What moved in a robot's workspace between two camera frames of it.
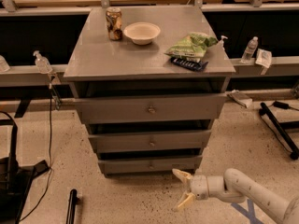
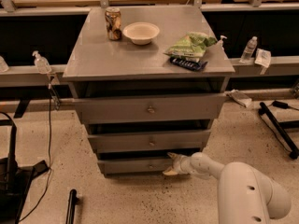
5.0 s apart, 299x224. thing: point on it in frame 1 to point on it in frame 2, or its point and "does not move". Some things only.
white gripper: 198,186 to 178,165
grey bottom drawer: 150,165 does not move
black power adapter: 280,105 does not move
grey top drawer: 189,108 does not move
